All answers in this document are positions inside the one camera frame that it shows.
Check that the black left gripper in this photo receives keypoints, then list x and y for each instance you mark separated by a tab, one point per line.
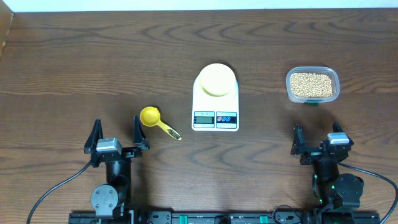
140	141

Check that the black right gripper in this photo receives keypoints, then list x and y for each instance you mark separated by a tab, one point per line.
299	147

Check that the yellow plastic measuring scoop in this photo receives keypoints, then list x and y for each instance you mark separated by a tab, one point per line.
150	117

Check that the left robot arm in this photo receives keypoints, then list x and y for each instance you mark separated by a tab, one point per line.
109	199

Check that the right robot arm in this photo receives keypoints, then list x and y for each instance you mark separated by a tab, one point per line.
341	191

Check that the white digital kitchen scale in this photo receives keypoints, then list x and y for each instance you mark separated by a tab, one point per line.
215	113

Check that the pale yellow plastic bowl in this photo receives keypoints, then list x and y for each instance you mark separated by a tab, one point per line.
217	79

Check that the soybeans in container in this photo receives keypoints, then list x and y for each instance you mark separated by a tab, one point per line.
311	85

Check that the clear plastic soybean container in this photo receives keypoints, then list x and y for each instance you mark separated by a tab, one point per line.
319	70

